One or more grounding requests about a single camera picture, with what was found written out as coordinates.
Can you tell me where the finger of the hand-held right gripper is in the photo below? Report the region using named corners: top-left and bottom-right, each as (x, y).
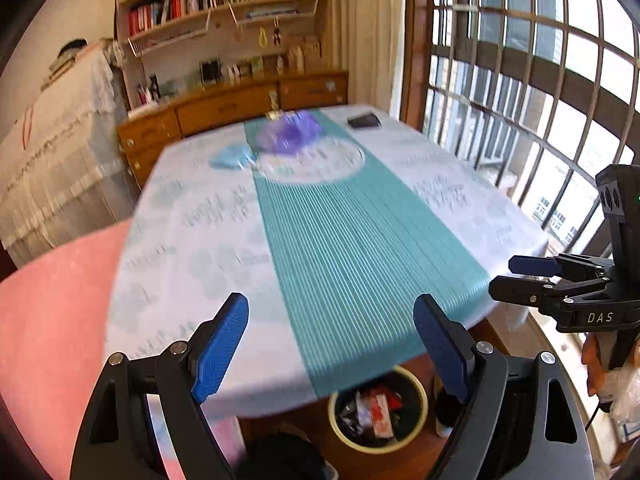
top-left (508, 253), bottom-right (614, 279)
top-left (489, 275), bottom-right (611, 314)

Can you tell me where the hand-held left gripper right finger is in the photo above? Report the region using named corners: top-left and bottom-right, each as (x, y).
top-left (413, 294), bottom-right (596, 480)

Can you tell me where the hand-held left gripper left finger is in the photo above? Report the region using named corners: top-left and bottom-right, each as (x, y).
top-left (70, 292), bottom-right (250, 480)

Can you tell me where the round yellow-rimmed bin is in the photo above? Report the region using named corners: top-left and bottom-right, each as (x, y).
top-left (327, 365), bottom-right (430, 456)

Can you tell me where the person's right hand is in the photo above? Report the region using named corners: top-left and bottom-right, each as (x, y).
top-left (581, 332), bottom-right (621, 403)

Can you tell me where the clear plastic bag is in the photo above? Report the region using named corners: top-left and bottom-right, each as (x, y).
top-left (602, 355), bottom-right (640, 441)

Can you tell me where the light blue plastic wrapper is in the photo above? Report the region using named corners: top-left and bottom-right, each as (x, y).
top-left (209, 142), bottom-right (256, 170)

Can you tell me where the metal window grille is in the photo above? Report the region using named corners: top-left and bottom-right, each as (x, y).
top-left (425, 0), bottom-right (640, 261)

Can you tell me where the purple plastic bag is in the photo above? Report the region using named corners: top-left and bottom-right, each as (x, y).
top-left (256, 110), bottom-right (323, 155)

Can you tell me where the wooden sideboard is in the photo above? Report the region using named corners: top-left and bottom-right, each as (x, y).
top-left (116, 70), bottom-right (349, 186)

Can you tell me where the lace-covered furniture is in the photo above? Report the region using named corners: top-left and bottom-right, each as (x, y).
top-left (0, 40), bottom-right (141, 268)

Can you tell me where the cream curtain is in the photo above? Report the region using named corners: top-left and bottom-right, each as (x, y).
top-left (327, 0), bottom-right (408, 116)

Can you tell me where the cardboard box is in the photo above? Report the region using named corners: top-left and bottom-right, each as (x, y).
top-left (287, 35), bottom-right (322, 73)

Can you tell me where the black picture frame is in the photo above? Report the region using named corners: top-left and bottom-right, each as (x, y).
top-left (200, 57), bottom-right (222, 86)

